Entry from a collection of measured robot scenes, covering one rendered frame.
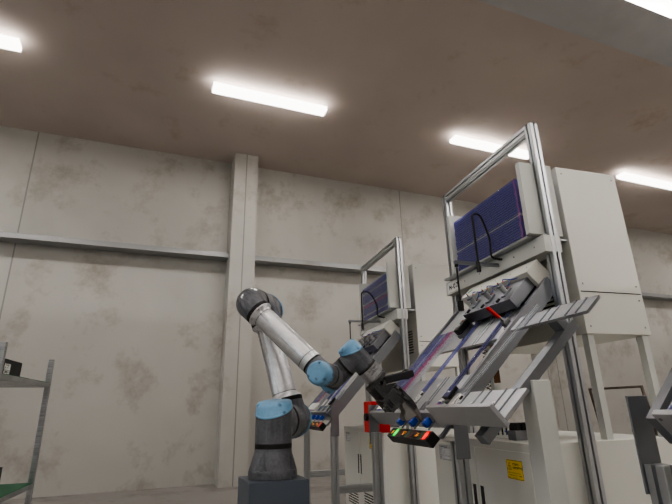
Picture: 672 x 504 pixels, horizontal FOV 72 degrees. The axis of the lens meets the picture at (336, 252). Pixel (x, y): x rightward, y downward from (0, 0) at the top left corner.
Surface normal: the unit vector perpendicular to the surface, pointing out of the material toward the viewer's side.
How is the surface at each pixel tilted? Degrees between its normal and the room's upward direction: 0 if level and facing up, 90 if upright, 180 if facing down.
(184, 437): 90
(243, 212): 90
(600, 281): 90
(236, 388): 90
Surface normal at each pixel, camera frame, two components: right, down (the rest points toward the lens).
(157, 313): 0.36, -0.30
